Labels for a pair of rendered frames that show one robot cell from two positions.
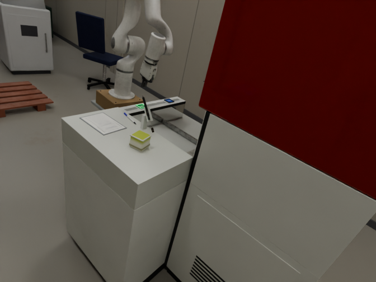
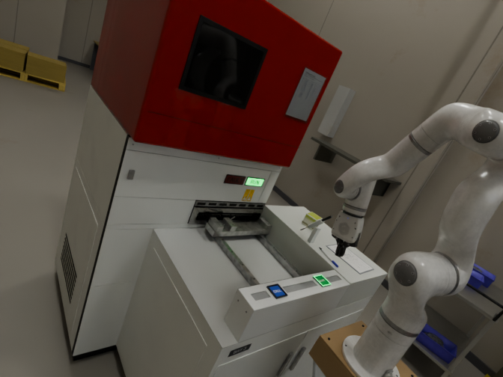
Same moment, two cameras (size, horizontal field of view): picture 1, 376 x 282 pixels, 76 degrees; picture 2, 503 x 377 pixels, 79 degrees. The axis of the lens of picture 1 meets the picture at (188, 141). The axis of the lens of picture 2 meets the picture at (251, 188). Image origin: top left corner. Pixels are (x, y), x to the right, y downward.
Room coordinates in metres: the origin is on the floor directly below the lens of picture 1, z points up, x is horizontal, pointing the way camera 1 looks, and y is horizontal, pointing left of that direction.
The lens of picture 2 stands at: (2.59, 0.17, 1.58)
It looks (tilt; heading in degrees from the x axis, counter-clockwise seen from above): 19 degrees down; 192
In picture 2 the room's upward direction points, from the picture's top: 23 degrees clockwise
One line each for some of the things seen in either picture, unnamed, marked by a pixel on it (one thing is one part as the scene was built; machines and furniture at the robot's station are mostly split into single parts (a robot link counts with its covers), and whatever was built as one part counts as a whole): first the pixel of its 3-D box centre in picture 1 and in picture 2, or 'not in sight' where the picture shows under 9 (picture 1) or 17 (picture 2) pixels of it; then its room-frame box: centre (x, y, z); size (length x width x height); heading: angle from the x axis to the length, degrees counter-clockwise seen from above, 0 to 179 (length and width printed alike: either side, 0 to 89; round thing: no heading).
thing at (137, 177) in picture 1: (124, 149); (316, 247); (1.04, 0.31, 0.89); 0.62 x 0.35 x 0.14; 56
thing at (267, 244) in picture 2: not in sight; (278, 255); (1.22, 0.15, 0.84); 0.50 x 0.02 x 0.03; 56
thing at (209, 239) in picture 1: (252, 233); (148, 250); (1.16, -0.56, 0.41); 0.82 x 0.70 x 0.82; 146
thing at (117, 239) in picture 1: (153, 192); (241, 327); (1.30, 0.15, 0.41); 0.96 x 0.64 x 0.82; 146
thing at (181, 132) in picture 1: (188, 137); (236, 260); (1.44, 0.00, 0.84); 0.50 x 0.02 x 0.03; 56
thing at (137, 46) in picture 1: (131, 53); (412, 289); (1.72, 0.54, 1.22); 0.19 x 0.12 x 0.24; 133
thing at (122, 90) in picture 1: (123, 83); (383, 342); (1.69, 0.56, 1.01); 0.19 x 0.19 x 0.18
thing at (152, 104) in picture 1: (154, 112); (293, 300); (1.57, 0.28, 0.89); 0.55 x 0.09 x 0.14; 146
